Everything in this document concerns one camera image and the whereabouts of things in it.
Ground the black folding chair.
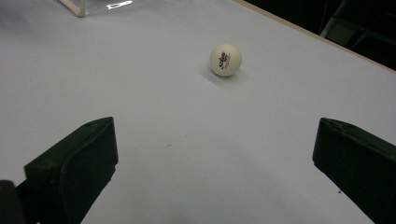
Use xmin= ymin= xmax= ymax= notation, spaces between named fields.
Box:
xmin=319 ymin=0 xmax=396 ymax=71

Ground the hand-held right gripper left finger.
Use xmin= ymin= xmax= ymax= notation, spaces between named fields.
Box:
xmin=23 ymin=117 xmax=120 ymax=224

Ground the white ping pong ball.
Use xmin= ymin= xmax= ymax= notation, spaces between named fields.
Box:
xmin=208 ymin=43 xmax=243 ymax=77

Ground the transparent bag with beige trim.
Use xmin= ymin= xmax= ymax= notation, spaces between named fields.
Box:
xmin=55 ymin=0 xmax=148 ymax=18

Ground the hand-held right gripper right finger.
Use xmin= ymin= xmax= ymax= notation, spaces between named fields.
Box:
xmin=312 ymin=117 xmax=396 ymax=224

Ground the white table mat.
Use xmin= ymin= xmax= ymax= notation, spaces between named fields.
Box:
xmin=0 ymin=0 xmax=396 ymax=224

